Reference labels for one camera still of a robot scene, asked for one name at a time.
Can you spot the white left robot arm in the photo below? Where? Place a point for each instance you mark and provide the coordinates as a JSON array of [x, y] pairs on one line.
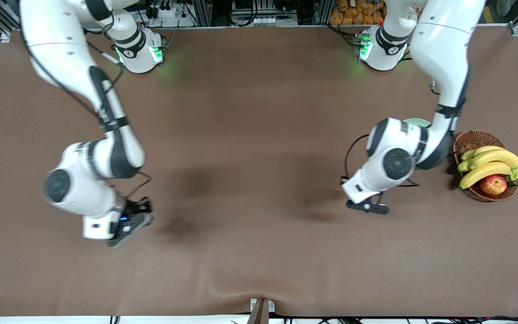
[[448, 45]]

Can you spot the white terminal strip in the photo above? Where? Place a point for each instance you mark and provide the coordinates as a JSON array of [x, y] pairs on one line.
[[265, 20]]

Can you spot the light green round plate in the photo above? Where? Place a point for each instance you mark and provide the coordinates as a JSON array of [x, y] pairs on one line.
[[416, 121]]

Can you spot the aluminium profile post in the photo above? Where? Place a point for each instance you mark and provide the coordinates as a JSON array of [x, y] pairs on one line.
[[200, 11], [321, 11]]

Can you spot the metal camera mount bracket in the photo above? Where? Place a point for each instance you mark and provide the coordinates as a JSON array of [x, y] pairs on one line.
[[261, 310]]

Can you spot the pile of orange round items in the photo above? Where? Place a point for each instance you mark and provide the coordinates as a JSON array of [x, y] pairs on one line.
[[358, 11]]

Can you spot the brown table mat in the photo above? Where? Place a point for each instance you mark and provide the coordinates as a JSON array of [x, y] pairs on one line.
[[241, 112]]

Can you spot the large yellow banana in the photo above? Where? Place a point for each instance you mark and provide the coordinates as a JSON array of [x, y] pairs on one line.
[[484, 172], [497, 156]]

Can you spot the white power strip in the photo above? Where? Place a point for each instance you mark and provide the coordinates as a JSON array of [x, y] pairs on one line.
[[164, 10]]

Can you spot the red yellow apple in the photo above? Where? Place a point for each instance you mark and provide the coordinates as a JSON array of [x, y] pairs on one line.
[[493, 184]]

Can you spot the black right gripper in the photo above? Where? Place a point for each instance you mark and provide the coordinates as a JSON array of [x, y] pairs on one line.
[[140, 207]]

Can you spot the small greenish yellow banana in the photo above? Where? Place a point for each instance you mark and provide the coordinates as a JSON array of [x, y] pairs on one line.
[[479, 151]]

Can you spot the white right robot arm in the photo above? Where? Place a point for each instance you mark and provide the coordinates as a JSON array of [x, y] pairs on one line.
[[61, 36]]

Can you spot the brown wicker basket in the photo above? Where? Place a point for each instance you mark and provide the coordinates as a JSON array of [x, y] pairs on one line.
[[479, 139]]

